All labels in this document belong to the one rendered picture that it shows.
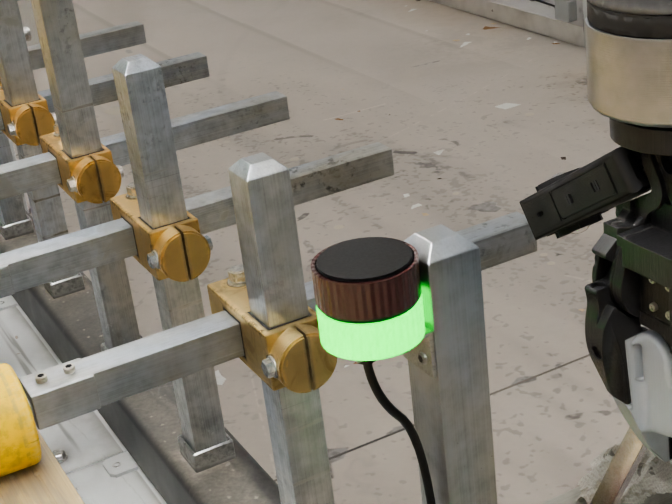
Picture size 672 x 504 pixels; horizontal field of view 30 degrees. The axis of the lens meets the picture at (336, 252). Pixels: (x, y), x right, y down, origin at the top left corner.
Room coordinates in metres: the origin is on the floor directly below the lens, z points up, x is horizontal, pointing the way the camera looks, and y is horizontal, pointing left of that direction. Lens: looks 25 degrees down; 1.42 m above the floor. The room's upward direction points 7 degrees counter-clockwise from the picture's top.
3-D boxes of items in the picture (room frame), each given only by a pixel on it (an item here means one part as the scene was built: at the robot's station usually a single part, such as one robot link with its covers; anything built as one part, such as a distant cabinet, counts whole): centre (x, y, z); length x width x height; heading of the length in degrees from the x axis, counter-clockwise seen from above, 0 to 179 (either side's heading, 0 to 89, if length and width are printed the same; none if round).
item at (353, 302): (0.63, -0.02, 1.11); 0.06 x 0.06 x 0.02
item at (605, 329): (0.58, -0.15, 1.09); 0.05 x 0.02 x 0.09; 116
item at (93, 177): (1.35, 0.27, 0.95); 0.13 x 0.06 x 0.05; 26
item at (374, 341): (0.63, -0.02, 1.09); 0.06 x 0.06 x 0.02
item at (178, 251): (1.12, 0.17, 0.95); 0.13 x 0.06 x 0.05; 26
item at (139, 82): (1.10, 0.16, 0.89); 0.03 x 0.03 x 0.48; 26
